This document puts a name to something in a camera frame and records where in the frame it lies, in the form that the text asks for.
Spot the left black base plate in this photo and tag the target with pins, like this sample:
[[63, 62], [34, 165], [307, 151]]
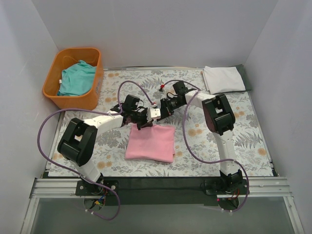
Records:
[[84, 188]]

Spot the pink t shirt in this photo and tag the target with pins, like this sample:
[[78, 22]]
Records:
[[153, 143]]

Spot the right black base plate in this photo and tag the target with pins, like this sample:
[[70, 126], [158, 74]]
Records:
[[216, 186]]

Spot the aluminium frame rail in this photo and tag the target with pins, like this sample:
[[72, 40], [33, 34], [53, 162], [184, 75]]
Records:
[[73, 187]]

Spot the orange plastic basket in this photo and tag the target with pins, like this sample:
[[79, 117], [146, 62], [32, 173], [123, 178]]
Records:
[[63, 60]]

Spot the folded white t shirt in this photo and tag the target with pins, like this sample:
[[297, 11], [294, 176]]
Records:
[[223, 80]]

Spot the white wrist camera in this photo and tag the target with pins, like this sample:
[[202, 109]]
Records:
[[162, 92], [153, 114]]

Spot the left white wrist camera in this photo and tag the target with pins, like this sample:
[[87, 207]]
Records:
[[153, 114]]

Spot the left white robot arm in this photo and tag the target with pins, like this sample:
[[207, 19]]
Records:
[[78, 141]]

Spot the teal t shirt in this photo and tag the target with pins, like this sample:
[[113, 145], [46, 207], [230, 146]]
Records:
[[77, 80]]

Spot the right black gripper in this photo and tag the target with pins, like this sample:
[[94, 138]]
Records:
[[163, 110]]

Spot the floral table mat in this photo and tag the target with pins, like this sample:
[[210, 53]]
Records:
[[110, 148]]

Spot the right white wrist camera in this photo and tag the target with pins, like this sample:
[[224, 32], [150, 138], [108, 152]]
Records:
[[162, 92]]

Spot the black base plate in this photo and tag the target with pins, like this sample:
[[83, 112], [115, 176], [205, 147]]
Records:
[[216, 186], [84, 188]]

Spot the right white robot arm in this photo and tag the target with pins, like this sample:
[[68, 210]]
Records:
[[220, 120]]

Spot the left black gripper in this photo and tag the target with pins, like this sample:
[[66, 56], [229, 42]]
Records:
[[142, 120]]

